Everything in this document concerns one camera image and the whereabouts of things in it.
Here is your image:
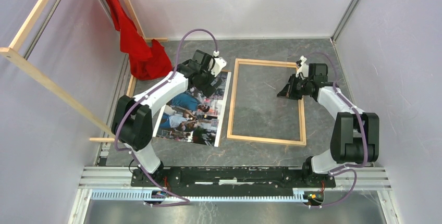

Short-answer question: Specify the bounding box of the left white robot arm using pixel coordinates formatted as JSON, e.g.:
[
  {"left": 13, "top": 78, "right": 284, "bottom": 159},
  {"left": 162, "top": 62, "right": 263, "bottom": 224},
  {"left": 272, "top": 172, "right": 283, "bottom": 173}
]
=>
[{"left": 111, "top": 50, "right": 227, "bottom": 186}]

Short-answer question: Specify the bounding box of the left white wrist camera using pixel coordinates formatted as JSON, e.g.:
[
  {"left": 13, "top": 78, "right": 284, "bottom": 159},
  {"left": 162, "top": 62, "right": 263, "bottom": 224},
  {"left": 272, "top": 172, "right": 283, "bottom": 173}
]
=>
[{"left": 208, "top": 51, "right": 227, "bottom": 77}]

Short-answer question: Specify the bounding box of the light wooden picture frame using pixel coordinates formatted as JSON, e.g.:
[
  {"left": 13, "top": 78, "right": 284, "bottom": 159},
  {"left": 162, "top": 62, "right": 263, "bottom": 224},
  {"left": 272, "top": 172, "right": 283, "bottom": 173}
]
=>
[{"left": 226, "top": 58, "right": 307, "bottom": 147}]

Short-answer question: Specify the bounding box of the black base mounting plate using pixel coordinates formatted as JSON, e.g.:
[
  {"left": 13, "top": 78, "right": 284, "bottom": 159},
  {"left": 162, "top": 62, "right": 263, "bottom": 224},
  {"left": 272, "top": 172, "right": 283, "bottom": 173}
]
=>
[{"left": 131, "top": 166, "right": 336, "bottom": 197}]

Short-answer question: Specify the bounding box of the red cloth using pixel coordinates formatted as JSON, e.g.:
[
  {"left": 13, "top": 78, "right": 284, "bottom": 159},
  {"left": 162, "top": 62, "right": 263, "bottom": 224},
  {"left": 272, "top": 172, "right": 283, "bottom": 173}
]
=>
[{"left": 106, "top": 0, "right": 173, "bottom": 80}]

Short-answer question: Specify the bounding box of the large printed photo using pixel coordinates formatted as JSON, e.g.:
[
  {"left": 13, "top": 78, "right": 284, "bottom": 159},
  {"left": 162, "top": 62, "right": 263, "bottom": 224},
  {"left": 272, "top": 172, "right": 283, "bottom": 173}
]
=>
[{"left": 154, "top": 71, "right": 231, "bottom": 147}]

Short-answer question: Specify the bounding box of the large wooden rack frame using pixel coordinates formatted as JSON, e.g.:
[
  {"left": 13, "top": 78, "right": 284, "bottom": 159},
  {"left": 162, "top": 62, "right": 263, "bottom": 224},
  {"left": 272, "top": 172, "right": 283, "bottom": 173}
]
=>
[{"left": 0, "top": 0, "right": 169, "bottom": 144}]

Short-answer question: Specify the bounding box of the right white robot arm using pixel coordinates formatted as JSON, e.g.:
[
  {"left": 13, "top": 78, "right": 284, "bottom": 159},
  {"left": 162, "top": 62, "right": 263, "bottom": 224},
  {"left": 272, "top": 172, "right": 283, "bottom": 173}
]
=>
[{"left": 277, "top": 59, "right": 380, "bottom": 186}]

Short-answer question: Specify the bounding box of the white slotted cable duct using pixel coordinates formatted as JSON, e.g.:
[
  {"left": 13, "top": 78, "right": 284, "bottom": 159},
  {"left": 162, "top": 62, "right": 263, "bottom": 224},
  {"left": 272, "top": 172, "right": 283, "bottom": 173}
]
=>
[{"left": 91, "top": 189, "right": 308, "bottom": 203}]

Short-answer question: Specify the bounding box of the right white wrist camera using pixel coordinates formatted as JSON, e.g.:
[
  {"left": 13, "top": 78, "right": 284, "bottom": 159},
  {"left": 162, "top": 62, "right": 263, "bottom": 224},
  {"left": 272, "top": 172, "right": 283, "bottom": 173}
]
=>
[{"left": 296, "top": 55, "right": 309, "bottom": 79}]

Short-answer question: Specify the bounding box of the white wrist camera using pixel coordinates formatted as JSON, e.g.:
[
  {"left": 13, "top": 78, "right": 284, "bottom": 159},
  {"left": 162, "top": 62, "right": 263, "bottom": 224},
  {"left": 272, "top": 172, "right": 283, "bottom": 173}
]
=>
[
  {"left": 208, "top": 51, "right": 227, "bottom": 77},
  {"left": 296, "top": 55, "right": 309, "bottom": 79}
]

